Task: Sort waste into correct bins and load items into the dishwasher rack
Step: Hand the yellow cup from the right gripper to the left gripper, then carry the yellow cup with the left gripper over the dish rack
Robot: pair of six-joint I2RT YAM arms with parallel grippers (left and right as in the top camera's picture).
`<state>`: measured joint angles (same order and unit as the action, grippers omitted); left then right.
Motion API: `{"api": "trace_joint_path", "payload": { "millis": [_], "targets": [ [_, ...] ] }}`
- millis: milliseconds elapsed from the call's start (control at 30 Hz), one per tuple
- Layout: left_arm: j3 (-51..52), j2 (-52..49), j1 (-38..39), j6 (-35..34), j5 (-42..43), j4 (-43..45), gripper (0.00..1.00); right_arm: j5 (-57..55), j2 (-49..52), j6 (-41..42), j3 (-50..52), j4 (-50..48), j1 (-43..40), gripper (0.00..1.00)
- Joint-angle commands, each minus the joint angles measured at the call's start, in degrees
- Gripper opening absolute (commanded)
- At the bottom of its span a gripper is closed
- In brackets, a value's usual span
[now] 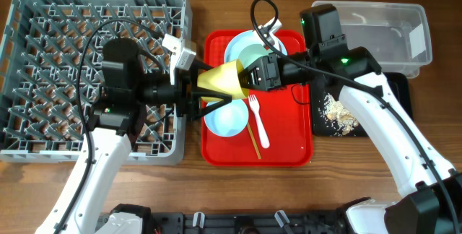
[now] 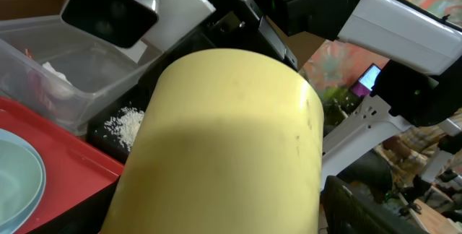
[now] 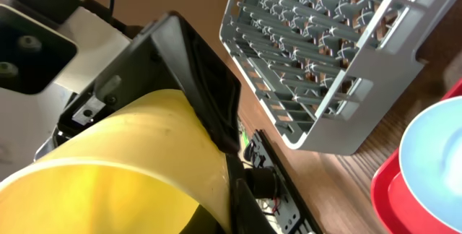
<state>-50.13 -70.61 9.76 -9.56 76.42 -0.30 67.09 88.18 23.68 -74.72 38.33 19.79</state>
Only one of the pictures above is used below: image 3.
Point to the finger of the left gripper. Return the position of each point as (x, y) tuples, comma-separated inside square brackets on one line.
[(210, 87)]

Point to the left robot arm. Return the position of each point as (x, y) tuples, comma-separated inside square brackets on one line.
[(68, 64)]

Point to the red plastic tray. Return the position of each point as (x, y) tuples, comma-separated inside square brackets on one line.
[(393, 202)]

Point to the light blue plate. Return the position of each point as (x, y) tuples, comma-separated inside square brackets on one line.
[(430, 161)]

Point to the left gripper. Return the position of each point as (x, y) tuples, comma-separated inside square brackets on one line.
[(136, 71)]

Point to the grey dishwasher rack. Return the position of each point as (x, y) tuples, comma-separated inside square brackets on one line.
[(327, 71)]

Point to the yellow plastic cup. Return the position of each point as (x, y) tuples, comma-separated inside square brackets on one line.
[(145, 169)]

